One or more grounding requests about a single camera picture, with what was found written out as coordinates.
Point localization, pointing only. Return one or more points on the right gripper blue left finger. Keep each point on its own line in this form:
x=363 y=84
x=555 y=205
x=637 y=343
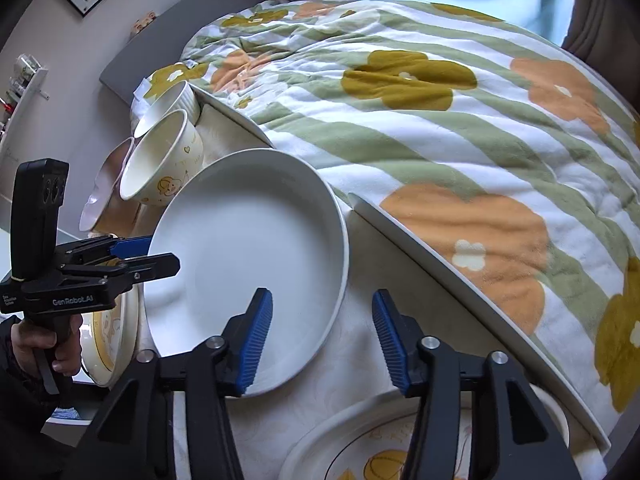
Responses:
x=245 y=336

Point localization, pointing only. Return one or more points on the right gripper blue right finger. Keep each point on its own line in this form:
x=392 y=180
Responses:
x=398 y=336

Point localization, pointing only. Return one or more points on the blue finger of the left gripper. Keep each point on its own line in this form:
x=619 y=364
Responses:
x=131 y=247

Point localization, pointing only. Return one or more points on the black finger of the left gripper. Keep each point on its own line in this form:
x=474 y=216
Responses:
x=151 y=268

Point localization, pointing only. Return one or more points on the pink flower-shaped plate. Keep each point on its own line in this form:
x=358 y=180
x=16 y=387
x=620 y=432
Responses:
x=105 y=212

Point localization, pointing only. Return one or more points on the cream plate with yellow rim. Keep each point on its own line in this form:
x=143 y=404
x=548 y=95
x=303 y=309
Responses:
x=108 y=338

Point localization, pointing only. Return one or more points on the white plate with orange drawing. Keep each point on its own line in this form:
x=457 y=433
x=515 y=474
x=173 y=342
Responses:
x=371 y=439

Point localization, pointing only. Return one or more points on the white ribbed bowl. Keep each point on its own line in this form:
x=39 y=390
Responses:
x=180 y=96

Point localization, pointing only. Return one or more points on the person's left hand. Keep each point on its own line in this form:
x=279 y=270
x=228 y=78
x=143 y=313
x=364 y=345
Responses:
x=26 y=338

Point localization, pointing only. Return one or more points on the floral cream tablecloth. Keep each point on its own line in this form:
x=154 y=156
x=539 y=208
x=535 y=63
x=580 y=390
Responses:
x=349 y=366

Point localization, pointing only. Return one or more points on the grey padded headboard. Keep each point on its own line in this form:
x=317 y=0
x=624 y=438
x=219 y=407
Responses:
x=161 y=42

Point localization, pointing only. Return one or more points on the floral green striped duvet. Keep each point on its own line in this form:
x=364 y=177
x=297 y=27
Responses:
x=515 y=162

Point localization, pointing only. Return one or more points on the small plush toy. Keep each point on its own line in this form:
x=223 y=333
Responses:
x=142 y=23

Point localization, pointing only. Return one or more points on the brown right curtain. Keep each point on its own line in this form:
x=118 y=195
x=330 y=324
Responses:
x=605 y=35

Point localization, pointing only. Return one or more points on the white wall shelf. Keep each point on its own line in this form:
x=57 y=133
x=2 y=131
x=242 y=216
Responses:
x=24 y=85

